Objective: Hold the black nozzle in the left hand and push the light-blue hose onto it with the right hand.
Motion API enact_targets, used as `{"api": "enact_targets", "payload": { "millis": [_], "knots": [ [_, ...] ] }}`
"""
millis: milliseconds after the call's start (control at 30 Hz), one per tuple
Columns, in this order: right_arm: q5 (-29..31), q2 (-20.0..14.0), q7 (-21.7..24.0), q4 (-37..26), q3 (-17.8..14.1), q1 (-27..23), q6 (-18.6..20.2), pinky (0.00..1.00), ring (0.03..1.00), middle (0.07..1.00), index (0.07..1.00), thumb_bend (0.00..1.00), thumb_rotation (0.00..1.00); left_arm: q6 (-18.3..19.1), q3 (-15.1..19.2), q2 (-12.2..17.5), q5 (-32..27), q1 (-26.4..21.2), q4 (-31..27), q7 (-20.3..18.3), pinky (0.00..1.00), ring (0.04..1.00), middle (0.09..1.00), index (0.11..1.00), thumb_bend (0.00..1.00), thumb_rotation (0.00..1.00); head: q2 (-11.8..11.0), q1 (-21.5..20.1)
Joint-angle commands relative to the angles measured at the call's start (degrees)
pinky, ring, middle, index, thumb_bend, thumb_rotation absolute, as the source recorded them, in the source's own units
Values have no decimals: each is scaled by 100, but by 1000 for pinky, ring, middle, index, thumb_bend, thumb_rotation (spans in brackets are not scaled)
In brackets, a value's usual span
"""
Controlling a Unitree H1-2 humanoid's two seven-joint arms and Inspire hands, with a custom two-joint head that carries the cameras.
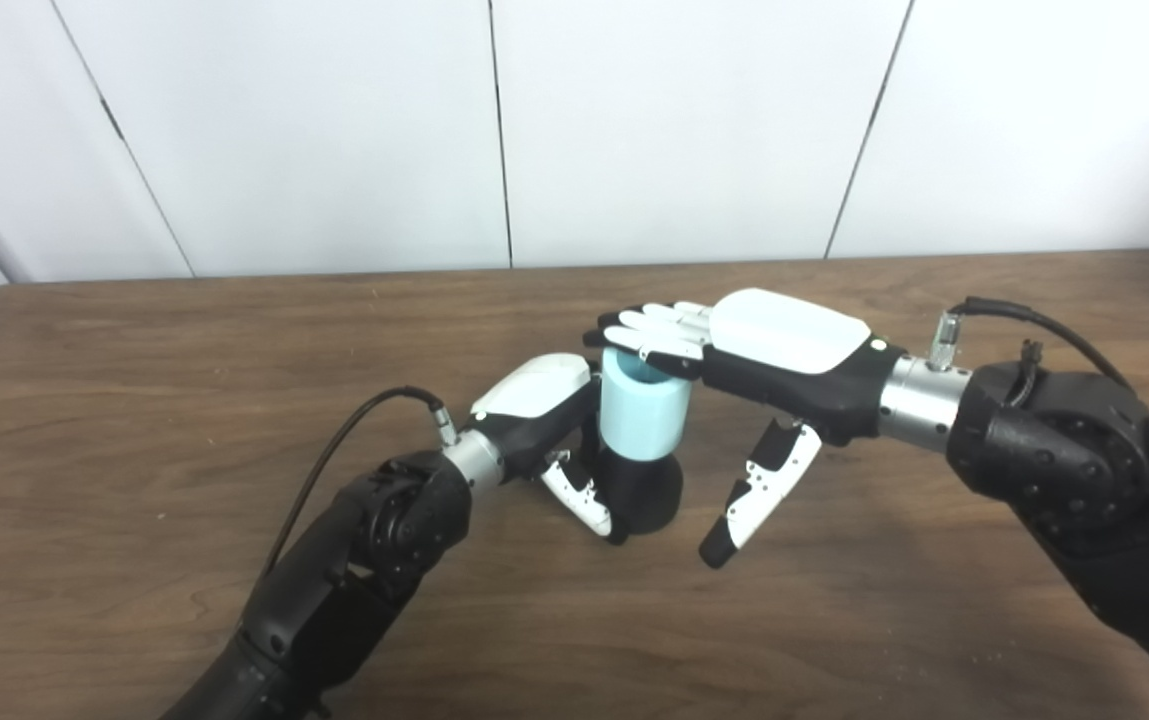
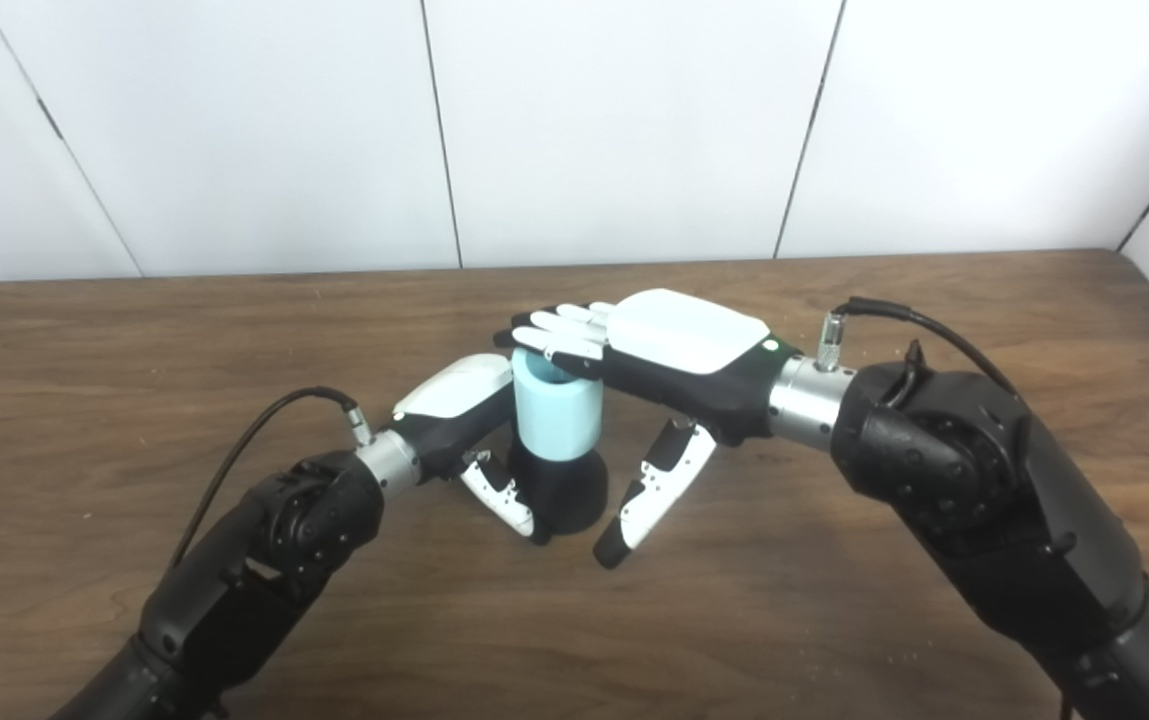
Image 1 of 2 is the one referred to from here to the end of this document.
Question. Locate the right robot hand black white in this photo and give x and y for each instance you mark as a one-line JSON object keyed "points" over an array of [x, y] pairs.
{"points": [[794, 345]]}

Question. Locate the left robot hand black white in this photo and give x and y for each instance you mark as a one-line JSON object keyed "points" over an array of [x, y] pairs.
{"points": [[534, 395]]}

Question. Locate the black funnel-shaped nozzle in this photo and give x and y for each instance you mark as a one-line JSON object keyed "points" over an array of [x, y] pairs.
{"points": [[644, 495]]}

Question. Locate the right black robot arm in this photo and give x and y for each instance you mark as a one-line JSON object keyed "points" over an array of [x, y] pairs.
{"points": [[1084, 470]]}

